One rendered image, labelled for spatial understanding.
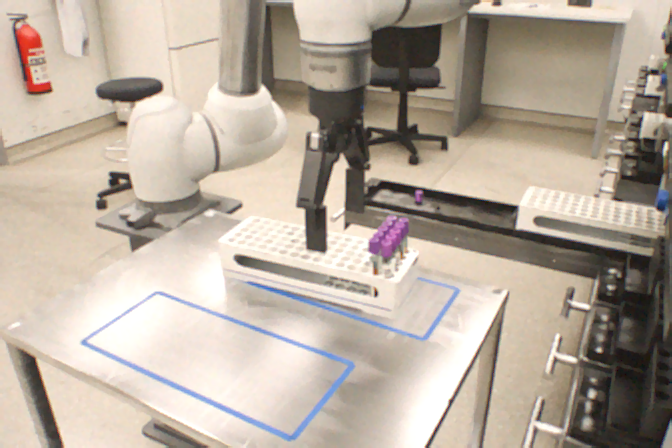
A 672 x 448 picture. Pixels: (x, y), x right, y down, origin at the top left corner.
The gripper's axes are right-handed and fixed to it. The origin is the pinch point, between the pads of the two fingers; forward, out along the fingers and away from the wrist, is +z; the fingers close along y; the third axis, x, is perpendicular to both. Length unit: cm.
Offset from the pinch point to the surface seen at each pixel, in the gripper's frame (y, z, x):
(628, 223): -33, 7, 41
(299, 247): 1.1, 4.9, -5.8
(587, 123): -386, 87, 32
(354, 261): 1.2, 5.1, 3.3
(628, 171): -72, 11, 42
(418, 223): -30.9, 13.6, 3.8
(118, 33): -255, 23, -286
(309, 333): 12.5, 10.9, 1.5
